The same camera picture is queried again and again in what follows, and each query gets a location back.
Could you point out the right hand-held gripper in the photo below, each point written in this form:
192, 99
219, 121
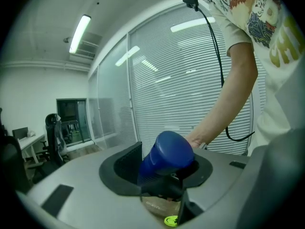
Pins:
203, 146

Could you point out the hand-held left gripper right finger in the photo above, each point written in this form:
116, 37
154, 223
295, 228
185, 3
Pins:
214, 187

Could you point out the grey ceiling fixture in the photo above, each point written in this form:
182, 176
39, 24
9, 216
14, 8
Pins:
66, 40

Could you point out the white printed t-shirt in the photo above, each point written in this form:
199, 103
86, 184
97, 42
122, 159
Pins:
281, 99

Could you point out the dark framed glass door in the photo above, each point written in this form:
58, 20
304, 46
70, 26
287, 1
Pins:
71, 118

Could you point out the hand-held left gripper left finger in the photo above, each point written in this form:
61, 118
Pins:
95, 206

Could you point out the small dark monitor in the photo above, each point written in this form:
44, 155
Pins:
20, 133

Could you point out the white rectangular desk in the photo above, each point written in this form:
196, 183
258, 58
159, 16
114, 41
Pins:
31, 141

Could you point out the office chair with headrest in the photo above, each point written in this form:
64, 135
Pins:
54, 139

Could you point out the person's right forearm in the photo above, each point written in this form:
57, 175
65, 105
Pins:
238, 92

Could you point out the white venetian blinds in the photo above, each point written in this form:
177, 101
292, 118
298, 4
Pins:
178, 92

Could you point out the long ceiling light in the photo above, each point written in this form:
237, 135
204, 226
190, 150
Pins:
79, 33

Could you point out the ceiling air vent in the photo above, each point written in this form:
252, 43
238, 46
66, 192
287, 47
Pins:
89, 44

